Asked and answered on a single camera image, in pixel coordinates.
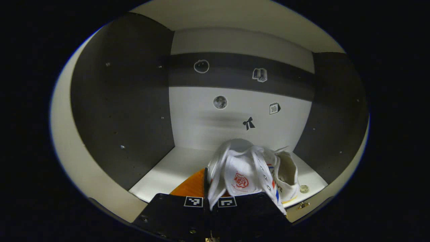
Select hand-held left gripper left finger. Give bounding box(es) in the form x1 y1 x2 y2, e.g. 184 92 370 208
132 167 211 241

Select white canvas shoe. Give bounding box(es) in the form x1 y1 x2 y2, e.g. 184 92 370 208
207 138 287 215
274 151 301 204

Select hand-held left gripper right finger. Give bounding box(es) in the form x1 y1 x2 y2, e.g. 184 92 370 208
210 193 292 241

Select white and grey shoe cabinet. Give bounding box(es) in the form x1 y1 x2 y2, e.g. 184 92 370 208
50 0 370 224

